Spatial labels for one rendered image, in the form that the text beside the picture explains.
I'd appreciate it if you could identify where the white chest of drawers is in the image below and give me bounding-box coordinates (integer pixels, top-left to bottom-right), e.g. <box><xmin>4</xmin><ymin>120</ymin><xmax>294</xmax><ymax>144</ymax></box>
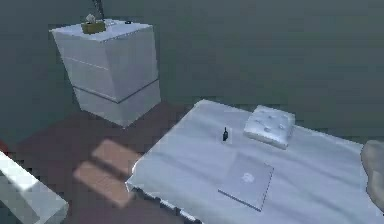
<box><xmin>49</xmin><ymin>18</ymin><xmax>162</xmax><ymax>129</ymax></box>

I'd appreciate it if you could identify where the white tufted pillow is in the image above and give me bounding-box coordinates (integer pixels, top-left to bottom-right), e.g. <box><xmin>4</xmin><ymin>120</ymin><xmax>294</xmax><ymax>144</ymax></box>
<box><xmin>242</xmin><ymin>104</ymin><xmax>297</xmax><ymax>151</ymax></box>

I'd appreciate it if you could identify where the silver closed laptop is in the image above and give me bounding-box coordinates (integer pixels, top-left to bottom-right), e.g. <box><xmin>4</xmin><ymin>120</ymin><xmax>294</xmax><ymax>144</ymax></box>
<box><xmin>217</xmin><ymin>153</ymin><xmax>275</xmax><ymax>213</ymax></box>

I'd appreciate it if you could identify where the white bed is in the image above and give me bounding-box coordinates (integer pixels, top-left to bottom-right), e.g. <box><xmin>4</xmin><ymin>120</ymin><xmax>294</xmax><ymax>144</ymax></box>
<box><xmin>125</xmin><ymin>98</ymin><xmax>384</xmax><ymax>224</ymax></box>

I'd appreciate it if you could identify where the yellow tissue box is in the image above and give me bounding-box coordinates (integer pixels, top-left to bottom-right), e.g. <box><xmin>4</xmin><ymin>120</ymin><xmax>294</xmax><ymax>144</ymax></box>
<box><xmin>80</xmin><ymin>13</ymin><xmax>107</xmax><ymax>35</ymax></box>

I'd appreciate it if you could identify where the dark lamp stem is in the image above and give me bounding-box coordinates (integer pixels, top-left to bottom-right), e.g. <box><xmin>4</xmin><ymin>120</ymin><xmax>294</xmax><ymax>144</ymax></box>
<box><xmin>91</xmin><ymin>0</ymin><xmax>106</xmax><ymax>20</ymax></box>

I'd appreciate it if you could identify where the white low cabinet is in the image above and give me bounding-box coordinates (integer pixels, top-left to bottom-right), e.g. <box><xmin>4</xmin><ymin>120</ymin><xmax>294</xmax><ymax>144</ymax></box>
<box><xmin>0</xmin><ymin>150</ymin><xmax>70</xmax><ymax>224</ymax></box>

